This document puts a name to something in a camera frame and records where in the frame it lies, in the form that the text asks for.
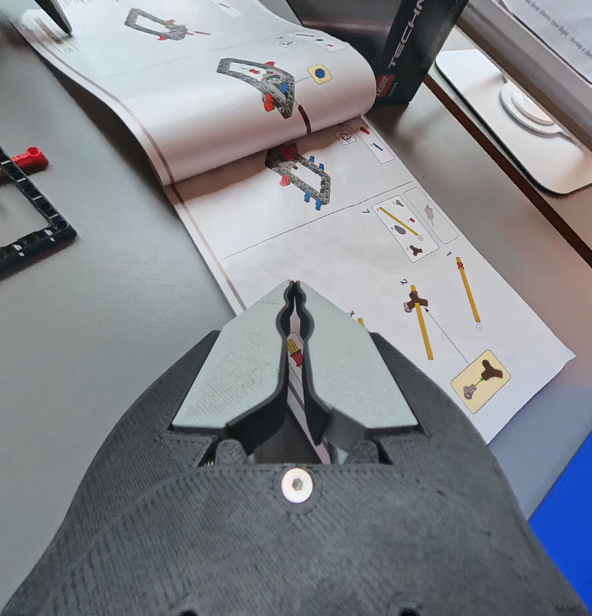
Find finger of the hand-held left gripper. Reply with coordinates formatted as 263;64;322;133
33;0;74;35

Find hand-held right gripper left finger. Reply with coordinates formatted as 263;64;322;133
171;280;296;457

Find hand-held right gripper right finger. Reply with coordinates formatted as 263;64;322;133
294;281;419;465

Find black lego frame assembly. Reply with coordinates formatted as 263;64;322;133
0;132;78;286

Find lego instruction booklet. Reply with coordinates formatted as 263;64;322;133
14;0;577;444

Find lego set box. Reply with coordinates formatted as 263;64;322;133
375;0;470;107

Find blue plastic bin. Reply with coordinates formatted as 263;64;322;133
529;414;592;602

